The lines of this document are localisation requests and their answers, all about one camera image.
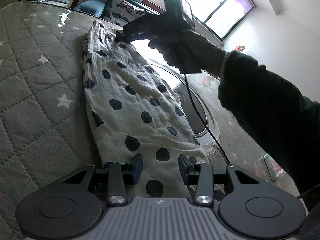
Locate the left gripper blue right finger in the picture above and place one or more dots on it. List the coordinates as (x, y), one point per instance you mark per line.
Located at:
(198, 177)

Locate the butterfly print cushion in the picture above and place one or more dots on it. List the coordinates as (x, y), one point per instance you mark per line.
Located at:
(121, 12)

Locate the blue sofa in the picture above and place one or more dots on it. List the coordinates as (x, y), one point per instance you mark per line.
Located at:
(92, 7)

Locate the white navy polka dot garment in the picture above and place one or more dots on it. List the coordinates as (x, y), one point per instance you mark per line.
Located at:
(133, 109)

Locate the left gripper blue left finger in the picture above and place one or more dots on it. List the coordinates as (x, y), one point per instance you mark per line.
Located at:
(120, 175)

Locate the right dark sleeve forearm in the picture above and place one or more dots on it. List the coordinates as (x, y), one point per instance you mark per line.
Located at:
(283, 122)

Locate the colourful pinwheel toy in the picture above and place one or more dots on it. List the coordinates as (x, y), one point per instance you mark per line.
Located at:
(240, 48)

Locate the right gloved hand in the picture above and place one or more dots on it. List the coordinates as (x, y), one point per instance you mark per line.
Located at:
(191, 53)

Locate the green framed window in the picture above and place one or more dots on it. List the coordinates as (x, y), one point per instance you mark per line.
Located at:
(220, 17)

